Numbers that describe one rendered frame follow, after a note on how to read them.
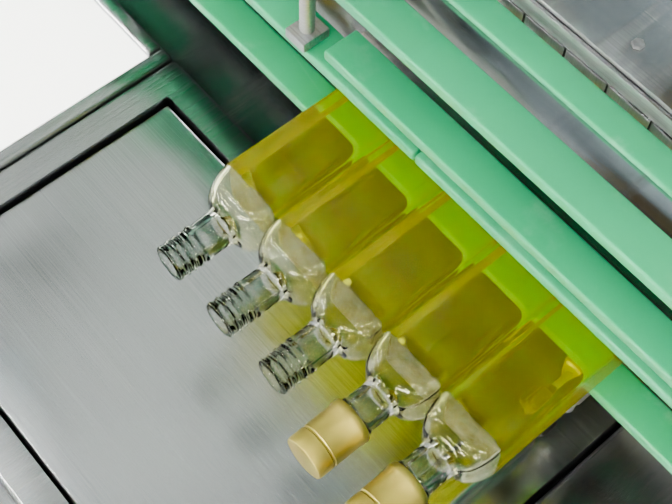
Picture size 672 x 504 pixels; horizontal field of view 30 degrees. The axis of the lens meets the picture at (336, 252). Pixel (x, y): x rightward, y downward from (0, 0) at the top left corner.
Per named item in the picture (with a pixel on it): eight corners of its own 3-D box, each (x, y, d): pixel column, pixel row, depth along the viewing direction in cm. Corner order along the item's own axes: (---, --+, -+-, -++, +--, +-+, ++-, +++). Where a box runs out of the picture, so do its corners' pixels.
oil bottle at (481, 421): (618, 267, 93) (406, 444, 86) (635, 229, 89) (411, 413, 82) (675, 319, 91) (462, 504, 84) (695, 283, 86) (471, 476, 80)
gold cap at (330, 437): (332, 405, 86) (283, 444, 85) (339, 392, 83) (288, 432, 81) (365, 445, 85) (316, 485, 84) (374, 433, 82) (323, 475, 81)
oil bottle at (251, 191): (409, 75, 102) (200, 221, 95) (414, 30, 97) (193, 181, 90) (457, 118, 100) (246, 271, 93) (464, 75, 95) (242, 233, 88)
